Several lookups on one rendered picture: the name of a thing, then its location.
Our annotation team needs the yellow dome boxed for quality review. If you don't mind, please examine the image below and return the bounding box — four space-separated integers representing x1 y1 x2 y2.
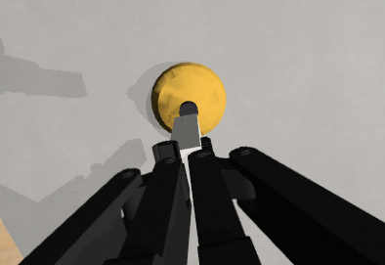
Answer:
151 63 226 136

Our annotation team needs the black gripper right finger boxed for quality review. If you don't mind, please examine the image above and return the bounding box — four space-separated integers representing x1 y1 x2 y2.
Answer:
184 113 385 265

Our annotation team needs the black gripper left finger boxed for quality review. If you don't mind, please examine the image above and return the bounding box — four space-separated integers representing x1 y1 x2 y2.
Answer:
18 115 193 265

